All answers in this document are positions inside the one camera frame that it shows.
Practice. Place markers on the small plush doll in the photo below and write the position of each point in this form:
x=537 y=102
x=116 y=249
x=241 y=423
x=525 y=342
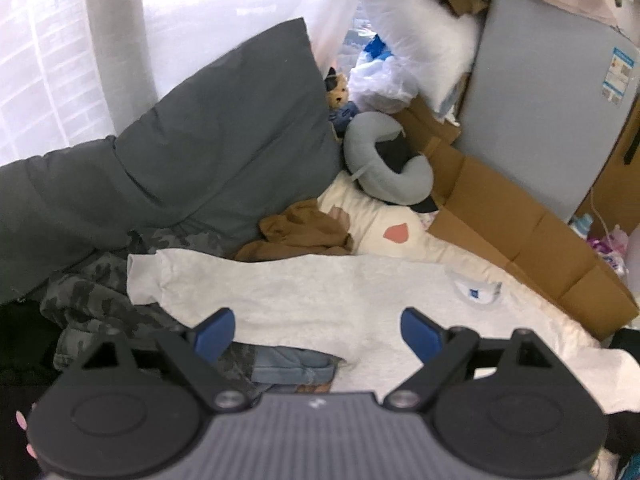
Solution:
x=341 y=109

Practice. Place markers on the cream cartoon print bedsheet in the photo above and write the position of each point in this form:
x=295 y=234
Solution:
x=395 y=231

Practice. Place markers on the grey neck pillow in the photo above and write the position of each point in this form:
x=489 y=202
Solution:
x=380 y=159

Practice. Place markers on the light grey sweatshirt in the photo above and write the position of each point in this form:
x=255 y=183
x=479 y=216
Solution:
x=350 y=307

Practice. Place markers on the grey washing machine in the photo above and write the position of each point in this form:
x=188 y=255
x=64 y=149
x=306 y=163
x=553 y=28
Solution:
x=549 y=93

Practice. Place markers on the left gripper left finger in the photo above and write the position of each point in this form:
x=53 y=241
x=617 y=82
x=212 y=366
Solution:
x=174 y=373

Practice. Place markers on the white plastic bag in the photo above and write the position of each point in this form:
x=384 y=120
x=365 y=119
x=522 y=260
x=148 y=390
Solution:
x=378 y=82

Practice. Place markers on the brown crumpled garment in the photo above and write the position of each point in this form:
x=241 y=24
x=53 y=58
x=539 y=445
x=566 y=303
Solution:
x=302 y=229

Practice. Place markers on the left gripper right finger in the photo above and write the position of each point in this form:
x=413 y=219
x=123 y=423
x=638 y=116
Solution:
x=450 y=356

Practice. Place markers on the flattened brown cardboard box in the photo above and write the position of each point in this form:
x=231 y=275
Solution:
x=485 y=213

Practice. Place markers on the camouflage jacket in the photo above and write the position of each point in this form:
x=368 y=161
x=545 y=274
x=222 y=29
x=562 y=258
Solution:
x=91 y=298

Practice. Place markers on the white fluffy cushion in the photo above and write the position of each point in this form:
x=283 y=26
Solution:
x=432 y=44

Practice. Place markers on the dark grey pillow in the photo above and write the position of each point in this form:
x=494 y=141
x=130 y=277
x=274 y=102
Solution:
x=243 y=138

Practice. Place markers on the blue jeans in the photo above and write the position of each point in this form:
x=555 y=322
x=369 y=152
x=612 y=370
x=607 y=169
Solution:
x=257 y=369

